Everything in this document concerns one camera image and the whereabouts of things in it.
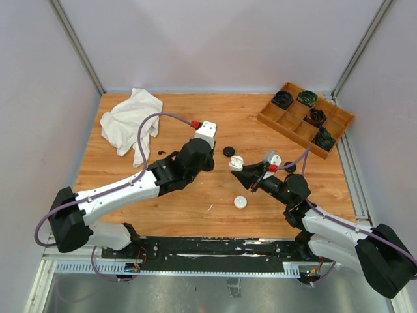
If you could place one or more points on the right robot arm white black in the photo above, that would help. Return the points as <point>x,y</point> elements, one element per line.
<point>376,252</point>

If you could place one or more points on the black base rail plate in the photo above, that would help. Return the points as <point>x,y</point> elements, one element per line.
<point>211,253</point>

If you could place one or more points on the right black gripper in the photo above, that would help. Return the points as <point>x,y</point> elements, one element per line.
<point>255,170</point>

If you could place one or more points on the white round charging case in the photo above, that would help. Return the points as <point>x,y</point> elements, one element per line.
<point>236,163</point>
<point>240,202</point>

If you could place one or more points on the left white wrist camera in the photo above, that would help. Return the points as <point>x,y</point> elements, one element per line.
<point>207,132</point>

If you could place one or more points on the grey slotted cable duct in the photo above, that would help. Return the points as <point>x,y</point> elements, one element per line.
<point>127,268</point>

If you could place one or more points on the dark red rolled item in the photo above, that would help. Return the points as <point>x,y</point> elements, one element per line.
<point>316,117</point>

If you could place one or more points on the white crumpled cloth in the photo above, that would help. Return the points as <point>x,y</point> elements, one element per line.
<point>121,124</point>

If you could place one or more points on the black round charging case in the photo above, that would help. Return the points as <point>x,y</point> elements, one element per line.
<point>290,167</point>
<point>228,151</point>

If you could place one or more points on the blue green rolled item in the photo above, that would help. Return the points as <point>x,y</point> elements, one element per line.
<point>324,139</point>

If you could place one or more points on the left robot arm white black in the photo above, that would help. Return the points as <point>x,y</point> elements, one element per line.
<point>74,216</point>

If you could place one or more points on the green black rolled item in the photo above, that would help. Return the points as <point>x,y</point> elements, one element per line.
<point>307,98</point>

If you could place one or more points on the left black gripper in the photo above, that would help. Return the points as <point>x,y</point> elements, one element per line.
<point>209,165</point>

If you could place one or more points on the black rolled item far left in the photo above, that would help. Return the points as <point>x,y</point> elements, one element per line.
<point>282,99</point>

